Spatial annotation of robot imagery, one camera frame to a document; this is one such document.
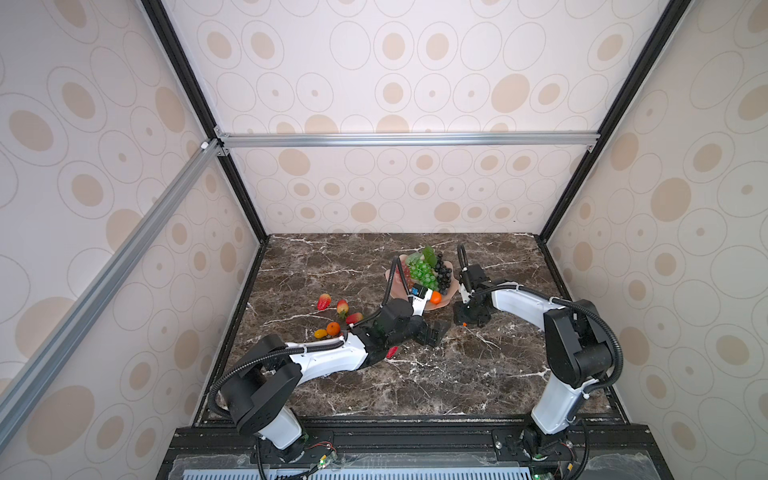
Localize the black fake grape bunch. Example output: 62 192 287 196
434 253 453 295

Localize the pink scalloped fruit bowl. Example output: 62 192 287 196
385 254 459 311

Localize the green fake grape bunch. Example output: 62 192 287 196
406 245 439 291

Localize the red fake grape bunch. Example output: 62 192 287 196
400 263 414 290

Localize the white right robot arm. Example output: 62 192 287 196
454 282 624 435

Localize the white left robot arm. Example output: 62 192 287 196
207 299 450 453

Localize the fake orange upper left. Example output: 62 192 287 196
326 322 341 337

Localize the red yellow-tipped fake strawberry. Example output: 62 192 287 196
316 293 332 311

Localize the silver horizontal aluminium bar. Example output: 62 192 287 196
221 131 600 148

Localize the silver diagonal aluminium bar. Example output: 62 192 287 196
1 138 223 448

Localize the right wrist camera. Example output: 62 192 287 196
459 264 490 303

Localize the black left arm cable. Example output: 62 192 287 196
206 255 415 480

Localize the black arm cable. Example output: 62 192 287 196
455 242 625 480
206 255 415 480

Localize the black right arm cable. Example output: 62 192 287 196
455 242 625 480

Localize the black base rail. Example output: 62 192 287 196
157 417 672 479

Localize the black vertical frame post right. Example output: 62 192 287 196
538 0 692 245

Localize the black vertical frame post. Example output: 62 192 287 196
141 0 269 243
538 0 692 245

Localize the black vertical frame post left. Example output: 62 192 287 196
141 0 269 243

